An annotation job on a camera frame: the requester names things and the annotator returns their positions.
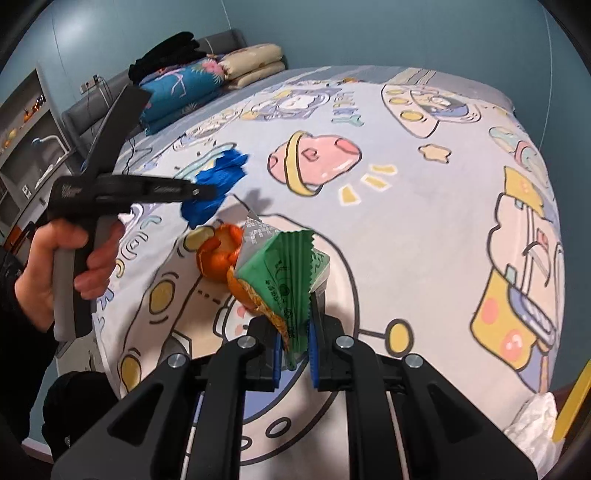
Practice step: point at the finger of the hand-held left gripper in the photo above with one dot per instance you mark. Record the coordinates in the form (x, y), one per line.
(180, 190)

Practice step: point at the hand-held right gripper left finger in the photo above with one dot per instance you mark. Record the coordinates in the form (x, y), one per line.
(277, 362)

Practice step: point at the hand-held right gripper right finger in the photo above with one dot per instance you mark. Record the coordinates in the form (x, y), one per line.
(314, 357)

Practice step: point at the blue rubber glove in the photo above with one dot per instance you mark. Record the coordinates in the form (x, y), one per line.
(221, 175)

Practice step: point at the orange peel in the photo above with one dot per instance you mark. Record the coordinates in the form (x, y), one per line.
(214, 263)
(244, 290)

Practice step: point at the grey green snack wrapper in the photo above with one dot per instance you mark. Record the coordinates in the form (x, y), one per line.
(277, 277)

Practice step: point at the brown bin with yellow rim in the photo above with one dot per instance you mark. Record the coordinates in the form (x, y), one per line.
(572, 401)

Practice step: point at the person's left forearm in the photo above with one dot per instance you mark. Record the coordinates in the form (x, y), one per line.
(18, 369)

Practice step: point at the person's left hand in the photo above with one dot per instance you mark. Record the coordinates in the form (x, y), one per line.
(34, 281)

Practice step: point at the grey bed headboard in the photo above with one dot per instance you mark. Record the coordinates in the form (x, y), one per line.
(78, 120)

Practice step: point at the blue floral folded quilt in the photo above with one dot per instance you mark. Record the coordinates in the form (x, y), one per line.
(180, 87)

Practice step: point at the black clothing pile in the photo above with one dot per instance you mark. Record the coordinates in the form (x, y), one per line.
(161, 55)

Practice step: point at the beige folded quilt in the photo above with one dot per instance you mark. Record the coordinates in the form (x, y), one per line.
(254, 60)

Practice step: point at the cartoon printed bed sheet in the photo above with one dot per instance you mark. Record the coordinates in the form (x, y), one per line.
(415, 207)

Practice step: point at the person's dark clothing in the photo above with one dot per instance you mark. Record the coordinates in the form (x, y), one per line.
(78, 415)

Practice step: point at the white plastic bin liner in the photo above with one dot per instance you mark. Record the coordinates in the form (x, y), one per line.
(531, 424)

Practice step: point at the white wall shelf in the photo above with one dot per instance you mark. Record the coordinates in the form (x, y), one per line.
(27, 152)

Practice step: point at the white wall socket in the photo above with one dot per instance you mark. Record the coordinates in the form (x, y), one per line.
(89, 84)

